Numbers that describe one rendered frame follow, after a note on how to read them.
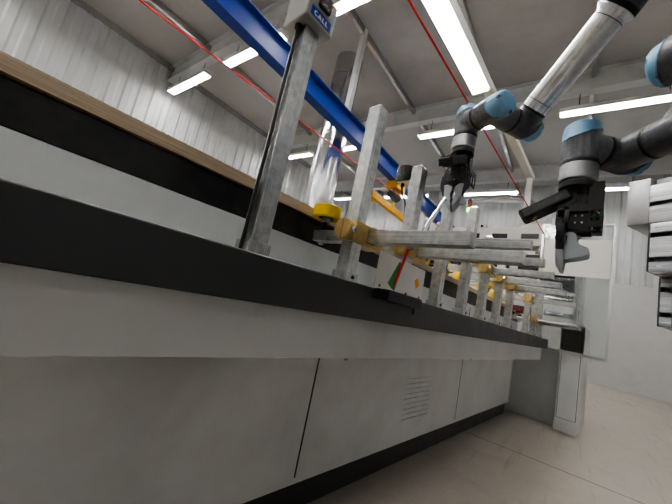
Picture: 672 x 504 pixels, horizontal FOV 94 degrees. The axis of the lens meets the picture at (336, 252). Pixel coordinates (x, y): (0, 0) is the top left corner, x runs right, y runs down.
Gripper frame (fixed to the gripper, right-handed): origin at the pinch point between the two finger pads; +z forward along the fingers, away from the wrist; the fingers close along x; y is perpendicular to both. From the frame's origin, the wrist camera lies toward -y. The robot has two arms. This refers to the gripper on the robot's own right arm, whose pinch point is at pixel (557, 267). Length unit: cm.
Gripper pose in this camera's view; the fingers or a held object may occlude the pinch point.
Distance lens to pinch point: 87.7
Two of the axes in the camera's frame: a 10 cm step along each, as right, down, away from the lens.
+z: -2.0, 9.7, -1.5
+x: 6.5, 2.5, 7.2
